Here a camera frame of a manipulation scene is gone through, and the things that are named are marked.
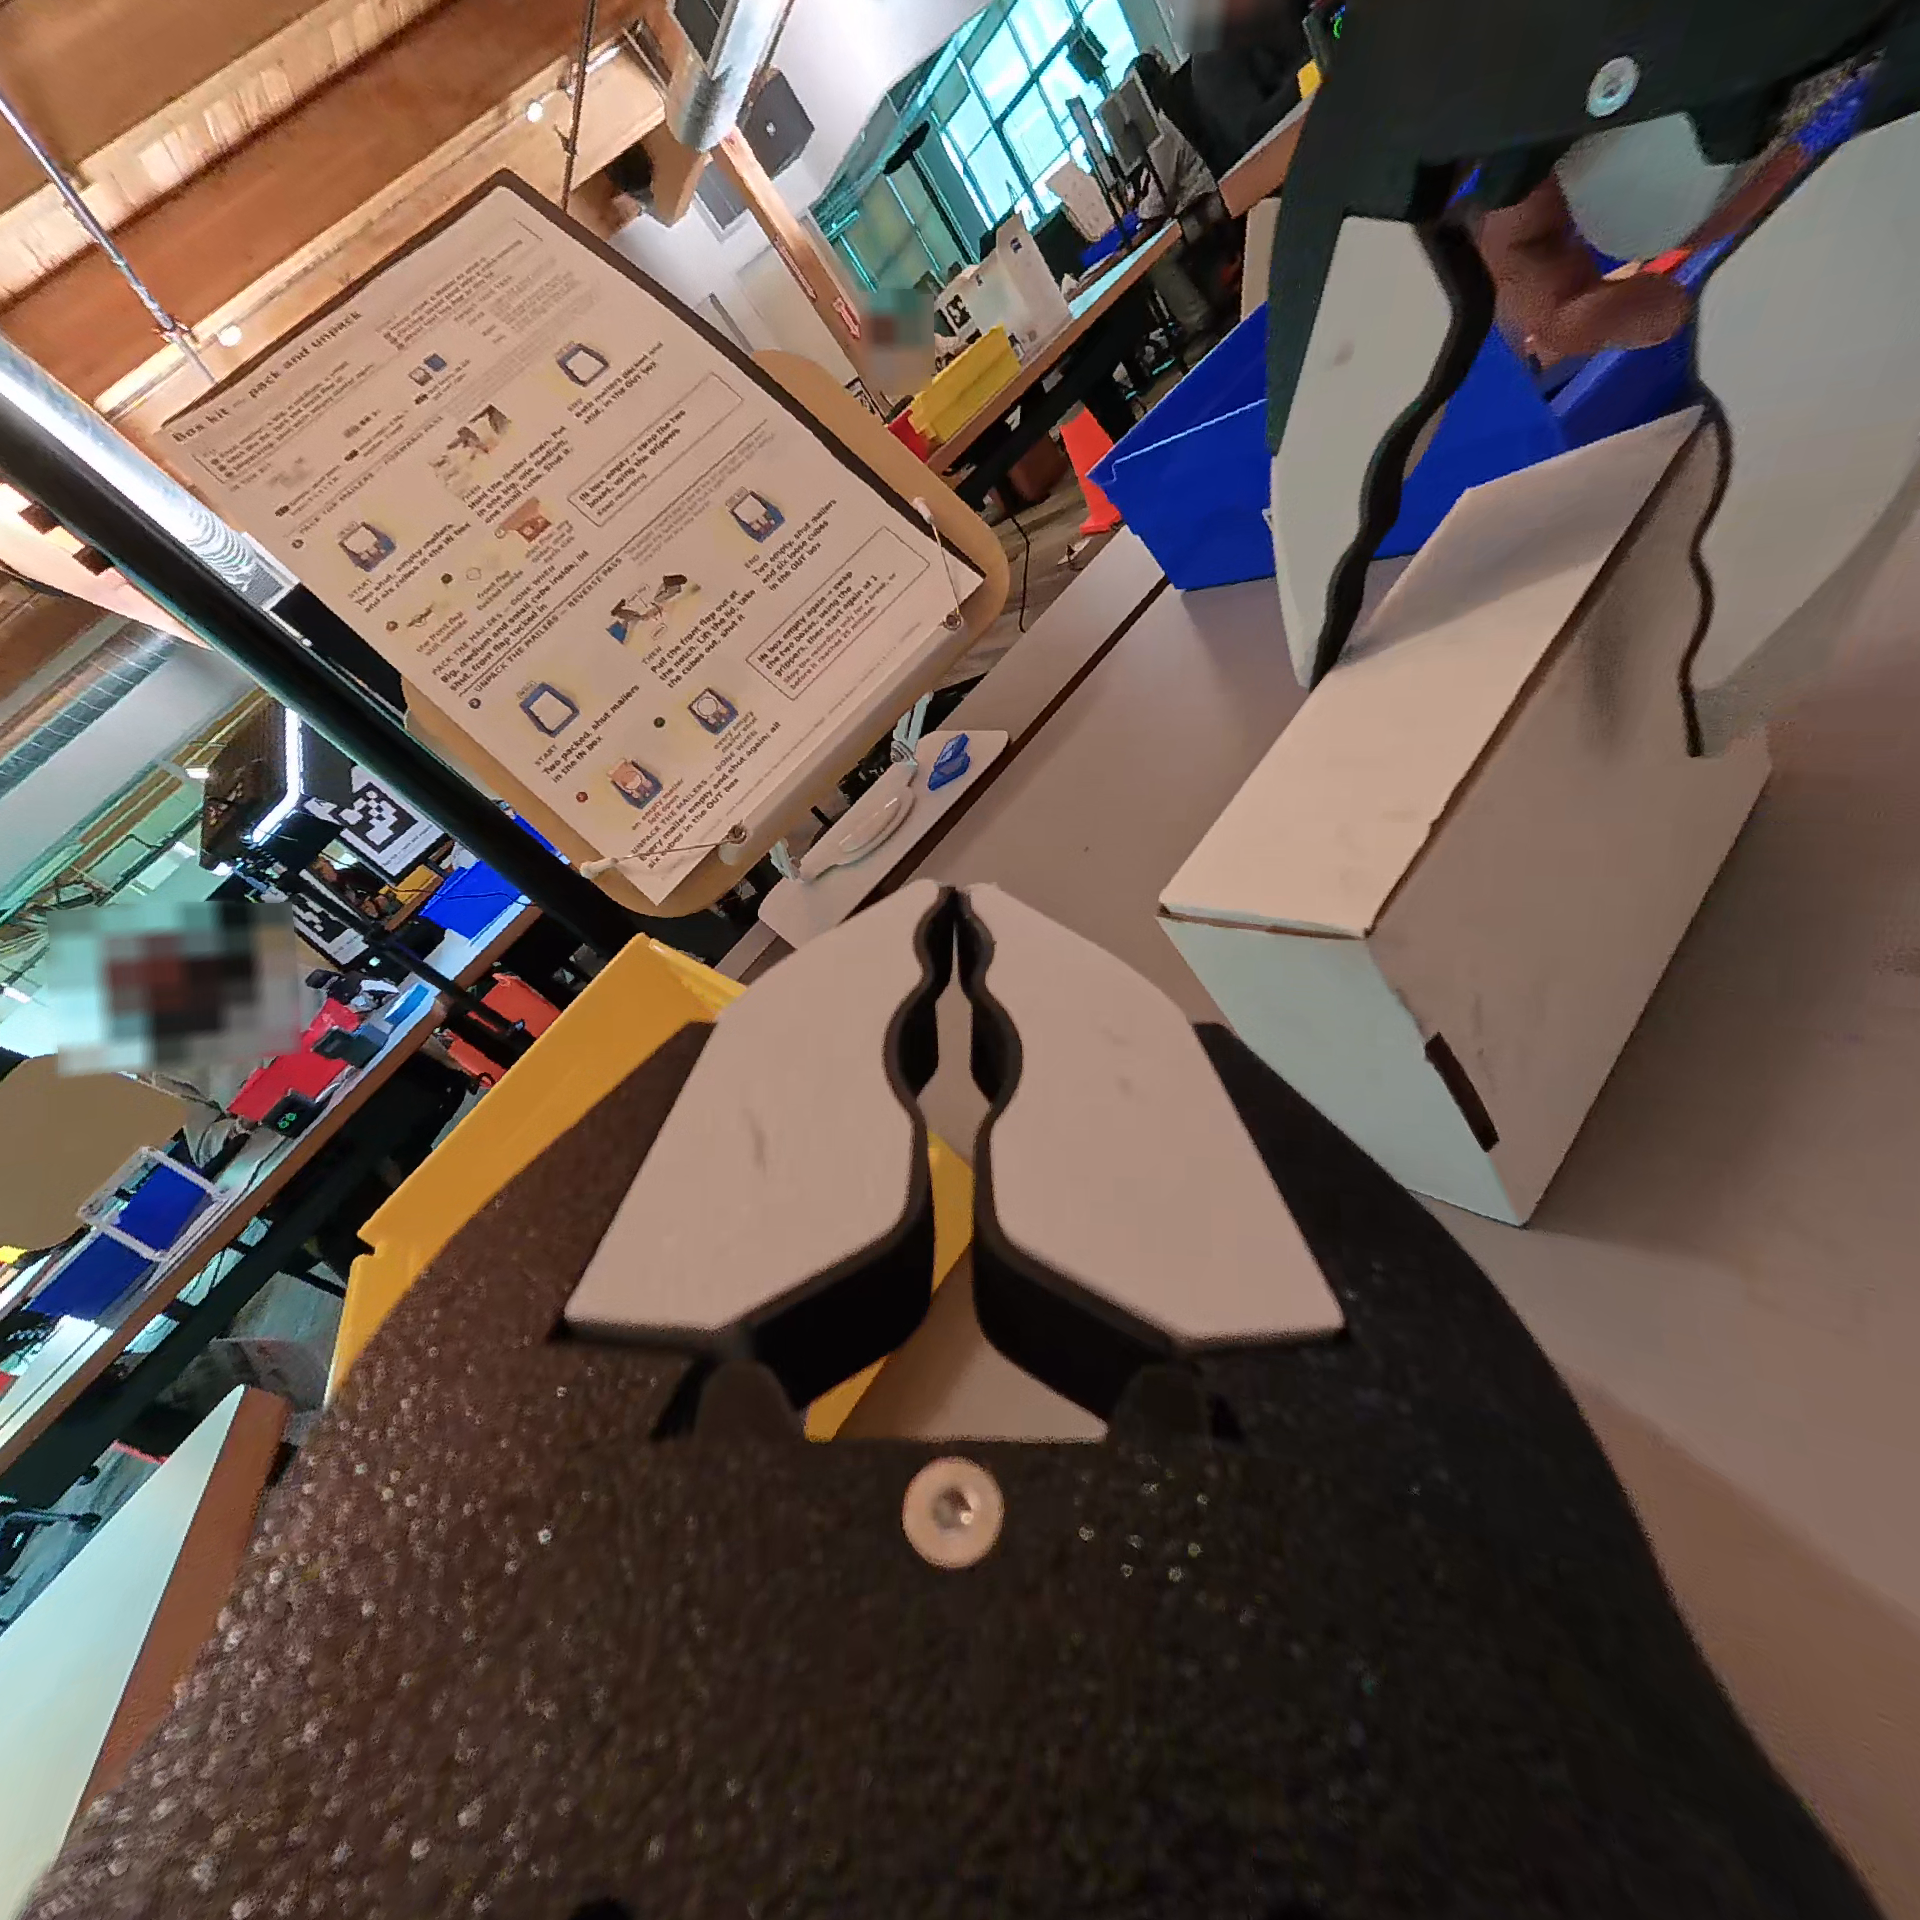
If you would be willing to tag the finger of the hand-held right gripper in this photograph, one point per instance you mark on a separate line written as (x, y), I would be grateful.
(1348, 406)
(1828, 421)

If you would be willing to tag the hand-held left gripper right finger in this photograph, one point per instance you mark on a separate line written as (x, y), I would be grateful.
(1155, 1185)

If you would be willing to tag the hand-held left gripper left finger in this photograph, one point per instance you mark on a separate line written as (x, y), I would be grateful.
(749, 1185)

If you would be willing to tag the yellow plastic bin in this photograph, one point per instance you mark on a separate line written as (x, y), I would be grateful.
(493, 1142)

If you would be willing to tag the white cardboard box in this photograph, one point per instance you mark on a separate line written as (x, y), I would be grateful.
(1499, 811)

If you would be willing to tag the red box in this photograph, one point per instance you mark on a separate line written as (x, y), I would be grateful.
(323, 1049)

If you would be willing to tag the person's right hand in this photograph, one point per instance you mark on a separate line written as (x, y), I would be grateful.
(1589, 307)

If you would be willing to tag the blue plastic bin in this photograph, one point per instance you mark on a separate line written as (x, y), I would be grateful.
(1201, 481)

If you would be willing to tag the orange traffic cone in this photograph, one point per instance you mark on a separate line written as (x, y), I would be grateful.
(1089, 459)

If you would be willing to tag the white stand base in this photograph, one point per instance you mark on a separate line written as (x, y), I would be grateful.
(819, 901)

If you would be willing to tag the small yellow bin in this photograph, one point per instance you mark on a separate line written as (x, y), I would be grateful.
(960, 382)

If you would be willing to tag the small blue clip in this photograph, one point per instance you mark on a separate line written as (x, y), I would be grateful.
(949, 765)

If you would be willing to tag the wooden sign board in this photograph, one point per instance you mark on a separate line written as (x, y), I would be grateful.
(885, 464)

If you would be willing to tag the black and white marker tag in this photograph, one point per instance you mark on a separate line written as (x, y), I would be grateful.
(376, 819)

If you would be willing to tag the small blue bin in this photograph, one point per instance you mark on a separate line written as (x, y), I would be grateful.
(128, 1237)

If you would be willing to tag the black speaker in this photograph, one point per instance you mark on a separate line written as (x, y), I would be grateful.
(779, 119)

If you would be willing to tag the brown round board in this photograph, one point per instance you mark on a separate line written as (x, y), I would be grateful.
(75, 1142)

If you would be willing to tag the black pole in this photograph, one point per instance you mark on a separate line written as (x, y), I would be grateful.
(299, 661)

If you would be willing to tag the printed instruction sheet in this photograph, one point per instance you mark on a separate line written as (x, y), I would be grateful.
(569, 495)

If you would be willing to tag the white table with brown edge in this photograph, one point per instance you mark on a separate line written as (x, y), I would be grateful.
(90, 1589)

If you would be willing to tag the silver pipe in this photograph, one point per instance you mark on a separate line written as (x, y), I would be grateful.
(90, 435)

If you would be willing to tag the silver ventilation duct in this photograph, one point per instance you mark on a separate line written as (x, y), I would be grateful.
(733, 68)

